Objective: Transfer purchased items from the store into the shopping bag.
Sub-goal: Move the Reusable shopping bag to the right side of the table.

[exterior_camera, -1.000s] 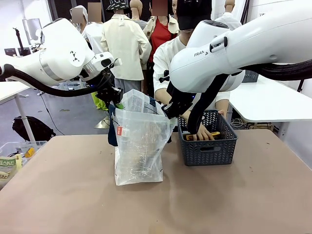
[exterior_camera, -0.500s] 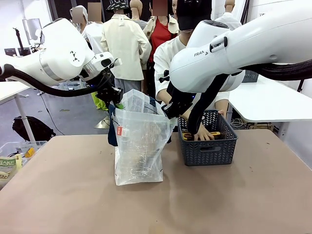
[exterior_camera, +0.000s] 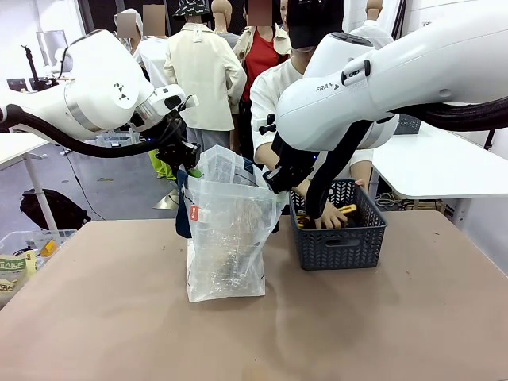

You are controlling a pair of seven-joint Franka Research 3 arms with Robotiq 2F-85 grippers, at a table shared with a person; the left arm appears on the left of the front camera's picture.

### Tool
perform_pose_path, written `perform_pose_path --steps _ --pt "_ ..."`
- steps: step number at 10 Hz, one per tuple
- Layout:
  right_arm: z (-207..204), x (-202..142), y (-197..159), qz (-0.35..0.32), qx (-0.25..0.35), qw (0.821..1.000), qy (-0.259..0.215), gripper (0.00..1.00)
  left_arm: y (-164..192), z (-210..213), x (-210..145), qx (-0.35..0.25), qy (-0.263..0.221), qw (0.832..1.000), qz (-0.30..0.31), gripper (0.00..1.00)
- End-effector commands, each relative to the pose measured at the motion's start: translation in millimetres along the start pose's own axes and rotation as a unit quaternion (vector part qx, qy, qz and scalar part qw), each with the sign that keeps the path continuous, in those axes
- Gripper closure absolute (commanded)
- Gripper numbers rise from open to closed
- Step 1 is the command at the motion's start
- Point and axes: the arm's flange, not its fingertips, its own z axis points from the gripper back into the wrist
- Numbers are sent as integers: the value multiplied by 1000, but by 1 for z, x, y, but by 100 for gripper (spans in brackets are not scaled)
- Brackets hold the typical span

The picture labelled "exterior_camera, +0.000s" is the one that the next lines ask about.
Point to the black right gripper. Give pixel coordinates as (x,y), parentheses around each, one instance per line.
(293,162)

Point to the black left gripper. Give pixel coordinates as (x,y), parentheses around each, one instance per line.
(178,155)

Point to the dark grey plastic basket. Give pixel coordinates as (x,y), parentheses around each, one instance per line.
(337,246)
(409,124)

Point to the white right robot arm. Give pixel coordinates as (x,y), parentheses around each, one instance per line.
(377,79)

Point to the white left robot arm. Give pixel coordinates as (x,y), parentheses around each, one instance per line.
(91,87)

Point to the person's right hand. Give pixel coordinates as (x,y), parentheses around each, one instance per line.
(333,218)

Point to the person's left hand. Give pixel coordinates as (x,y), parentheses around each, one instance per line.
(360,183)

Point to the hooded neon-green-trousers mannequin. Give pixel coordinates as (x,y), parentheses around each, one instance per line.
(162,166)

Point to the cream jacket bucket-hat mannequin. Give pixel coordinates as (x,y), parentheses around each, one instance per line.
(202,79)

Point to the white shirt black-trousers mannequin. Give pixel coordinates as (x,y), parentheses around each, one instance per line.
(152,59)

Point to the red shirt trench-coat mannequin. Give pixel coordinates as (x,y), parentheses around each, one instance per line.
(260,59)

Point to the black backpack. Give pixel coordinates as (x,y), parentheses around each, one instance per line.
(55,210)

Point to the bare beige mannequin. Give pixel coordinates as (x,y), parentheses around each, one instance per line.
(223,20)

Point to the person's black cap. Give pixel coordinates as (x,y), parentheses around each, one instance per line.
(313,24)

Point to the clear bin with goods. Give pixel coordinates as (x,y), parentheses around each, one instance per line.
(35,242)

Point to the white desk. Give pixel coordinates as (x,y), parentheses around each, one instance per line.
(20,147)

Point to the black slim tripod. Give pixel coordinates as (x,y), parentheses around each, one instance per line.
(33,67)

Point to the green cream food package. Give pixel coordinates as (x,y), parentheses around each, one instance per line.
(16,274)

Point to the metal mannequin base plate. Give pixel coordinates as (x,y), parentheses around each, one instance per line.
(168,202)

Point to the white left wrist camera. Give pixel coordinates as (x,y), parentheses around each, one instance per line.
(190,101)

